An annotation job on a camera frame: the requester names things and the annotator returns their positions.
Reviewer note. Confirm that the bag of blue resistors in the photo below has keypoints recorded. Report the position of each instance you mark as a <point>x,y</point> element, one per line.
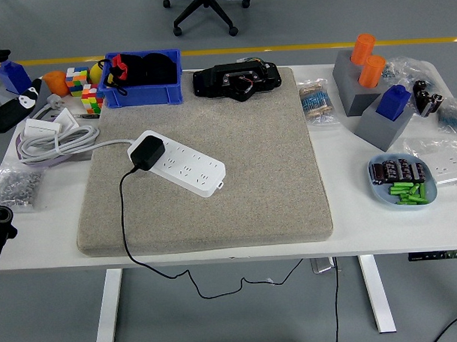
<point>452,112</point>

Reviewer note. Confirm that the white table leg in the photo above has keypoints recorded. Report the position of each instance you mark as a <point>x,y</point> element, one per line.
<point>376,295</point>
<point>107,310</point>

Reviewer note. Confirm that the grey single-slot block holder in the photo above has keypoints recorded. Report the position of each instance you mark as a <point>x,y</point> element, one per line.
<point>45,95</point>
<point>377,131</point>

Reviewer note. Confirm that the white power strip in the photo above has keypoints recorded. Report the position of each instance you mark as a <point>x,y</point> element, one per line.
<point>191,168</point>

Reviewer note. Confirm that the white wall socket panel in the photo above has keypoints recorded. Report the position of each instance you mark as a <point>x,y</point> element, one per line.
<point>449,169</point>

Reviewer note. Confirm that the orange plastic cylinder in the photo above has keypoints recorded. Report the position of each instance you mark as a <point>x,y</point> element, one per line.
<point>56,83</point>
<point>371,73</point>
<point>363,49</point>

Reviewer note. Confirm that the black pouch with red toggle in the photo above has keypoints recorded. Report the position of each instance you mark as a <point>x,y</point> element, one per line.
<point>129,69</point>

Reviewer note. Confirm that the slim black tool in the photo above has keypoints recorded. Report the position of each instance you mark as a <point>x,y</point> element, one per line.
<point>88,116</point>

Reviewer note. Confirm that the yellow ball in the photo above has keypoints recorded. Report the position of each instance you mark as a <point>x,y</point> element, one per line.
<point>96,72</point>

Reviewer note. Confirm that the grey metal box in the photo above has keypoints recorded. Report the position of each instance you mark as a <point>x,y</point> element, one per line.
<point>323,266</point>

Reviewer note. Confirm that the black table control panel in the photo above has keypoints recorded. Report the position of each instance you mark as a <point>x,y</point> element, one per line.
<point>438,255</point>

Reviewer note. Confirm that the black cloth pouch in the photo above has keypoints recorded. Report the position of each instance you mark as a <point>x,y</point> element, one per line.
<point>157,68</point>

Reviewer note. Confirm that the bag of metal screws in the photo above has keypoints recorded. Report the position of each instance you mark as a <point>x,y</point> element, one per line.
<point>13,188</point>

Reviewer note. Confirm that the crumpled clear plastic bag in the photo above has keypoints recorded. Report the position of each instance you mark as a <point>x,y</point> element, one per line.
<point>405,69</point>

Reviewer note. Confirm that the grey-brown foam mat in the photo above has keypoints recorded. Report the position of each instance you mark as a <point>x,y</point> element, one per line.
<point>229,201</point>

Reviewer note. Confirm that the grey two-hole cylinder holder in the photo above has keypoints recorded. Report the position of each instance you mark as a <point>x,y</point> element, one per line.
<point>347,84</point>

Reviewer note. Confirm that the light blue plate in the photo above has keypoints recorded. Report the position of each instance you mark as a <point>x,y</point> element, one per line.
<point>379,198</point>

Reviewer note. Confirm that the blue plastic block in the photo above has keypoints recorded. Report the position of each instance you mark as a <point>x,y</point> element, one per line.
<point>14,77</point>
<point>393,102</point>

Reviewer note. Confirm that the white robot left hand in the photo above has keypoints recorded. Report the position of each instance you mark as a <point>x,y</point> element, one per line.
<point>12,111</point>

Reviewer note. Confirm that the black cylindrical capacitor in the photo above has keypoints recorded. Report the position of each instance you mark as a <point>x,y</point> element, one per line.
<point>378,173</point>
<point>390,169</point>
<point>418,172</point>
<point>405,168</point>

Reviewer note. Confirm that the bag of taped resistors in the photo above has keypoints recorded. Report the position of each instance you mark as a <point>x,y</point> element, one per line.
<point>316,104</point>

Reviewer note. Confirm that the blue plastic bin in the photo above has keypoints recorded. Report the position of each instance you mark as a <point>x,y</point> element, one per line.
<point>143,96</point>

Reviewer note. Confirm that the black electronic device housing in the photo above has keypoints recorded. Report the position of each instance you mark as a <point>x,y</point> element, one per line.
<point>214,79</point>

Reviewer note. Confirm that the bag of black capacitors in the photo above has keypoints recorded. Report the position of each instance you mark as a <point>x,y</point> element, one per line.
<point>425,98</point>

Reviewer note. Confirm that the black plug adapter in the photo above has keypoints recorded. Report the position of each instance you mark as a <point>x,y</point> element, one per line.
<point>148,151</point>

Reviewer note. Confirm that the black office chair base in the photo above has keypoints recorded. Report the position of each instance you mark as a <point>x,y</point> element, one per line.
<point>207,3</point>

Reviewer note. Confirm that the colourful puzzle cube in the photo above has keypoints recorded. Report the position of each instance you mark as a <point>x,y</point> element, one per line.
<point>77,81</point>
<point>92,99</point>

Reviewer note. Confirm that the pile of green cylinders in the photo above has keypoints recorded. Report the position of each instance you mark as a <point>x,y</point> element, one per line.
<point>407,193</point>

